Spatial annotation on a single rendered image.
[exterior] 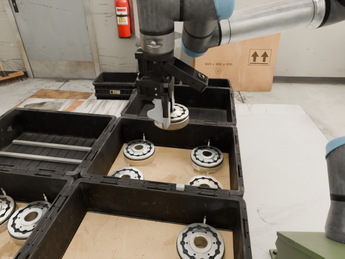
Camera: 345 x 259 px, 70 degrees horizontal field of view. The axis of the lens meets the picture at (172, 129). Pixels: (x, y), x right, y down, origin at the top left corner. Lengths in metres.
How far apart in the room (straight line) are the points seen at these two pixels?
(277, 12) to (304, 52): 3.11
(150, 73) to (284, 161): 0.70
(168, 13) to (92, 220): 0.51
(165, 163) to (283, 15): 0.52
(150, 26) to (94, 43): 3.10
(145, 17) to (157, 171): 0.44
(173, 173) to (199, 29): 0.42
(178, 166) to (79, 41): 3.09
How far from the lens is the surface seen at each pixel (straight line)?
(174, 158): 0.82
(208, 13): 0.54
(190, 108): 1.11
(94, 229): 0.66
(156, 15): 0.52
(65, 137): 0.99
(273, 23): 0.70
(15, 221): 0.71
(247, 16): 0.68
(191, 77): 0.58
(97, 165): 0.71
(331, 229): 0.69
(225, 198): 0.58
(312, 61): 3.90
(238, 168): 0.67
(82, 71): 3.83
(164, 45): 0.55
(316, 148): 1.24
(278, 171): 1.04
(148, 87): 0.60
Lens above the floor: 1.35
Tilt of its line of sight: 33 degrees down
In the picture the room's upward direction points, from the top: straight up
